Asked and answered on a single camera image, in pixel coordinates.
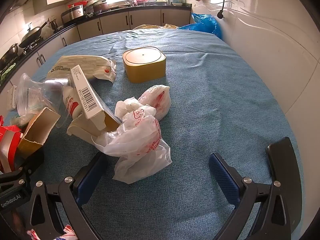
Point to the steel rice cooker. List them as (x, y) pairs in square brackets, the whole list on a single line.
[(75, 12)]

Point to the yellow square lidded container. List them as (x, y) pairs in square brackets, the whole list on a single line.
[(145, 72)]

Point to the green cloth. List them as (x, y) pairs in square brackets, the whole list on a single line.
[(5, 72)]

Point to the white tube with red label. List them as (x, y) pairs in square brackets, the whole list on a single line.
[(71, 100)]

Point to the gas stove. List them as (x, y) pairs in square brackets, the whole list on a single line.
[(31, 45)]

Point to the small cardboard box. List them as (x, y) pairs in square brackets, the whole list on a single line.
[(37, 130)]

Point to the small white plastic bag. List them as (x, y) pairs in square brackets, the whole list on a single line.
[(160, 100)]

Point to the long white barcode box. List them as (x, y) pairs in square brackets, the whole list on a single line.
[(87, 97)]

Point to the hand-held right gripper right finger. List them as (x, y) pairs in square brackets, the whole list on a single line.
[(225, 180)]

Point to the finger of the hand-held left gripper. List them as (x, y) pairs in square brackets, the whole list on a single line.
[(23, 167)]

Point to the clear plastic bag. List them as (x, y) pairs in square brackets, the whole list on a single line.
[(32, 92)]

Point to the beige base cabinets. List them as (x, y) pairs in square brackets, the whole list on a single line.
[(145, 17)]

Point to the blue plastic bag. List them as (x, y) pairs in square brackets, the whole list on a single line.
[(205, 22)]

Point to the beige printed paper bag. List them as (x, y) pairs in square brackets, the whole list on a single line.
[(82, 65)]

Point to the red basin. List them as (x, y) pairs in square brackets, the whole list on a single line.
[(77, 4)]

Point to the black kitchen countertop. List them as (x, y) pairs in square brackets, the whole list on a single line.
[(112, 11)]

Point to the yellow plastic bag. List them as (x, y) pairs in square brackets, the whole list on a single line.
[(150, 26)]

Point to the large white plastic bag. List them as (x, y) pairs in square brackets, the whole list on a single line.
[(140, 150)]

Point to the blue tablecloth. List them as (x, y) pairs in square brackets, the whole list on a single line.
[(200, 105)]

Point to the red and white packet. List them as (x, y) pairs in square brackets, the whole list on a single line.
[(7, 150)]

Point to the black wok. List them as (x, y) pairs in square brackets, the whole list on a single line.
[(31, 33)]

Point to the stacked pots and bowls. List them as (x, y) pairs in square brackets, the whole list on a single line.
[(96, 6)]

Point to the dark frying pan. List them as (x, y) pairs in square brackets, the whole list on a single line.
[(10, 52)]

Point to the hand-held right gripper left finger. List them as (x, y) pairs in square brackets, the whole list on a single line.
[(87, 180)]

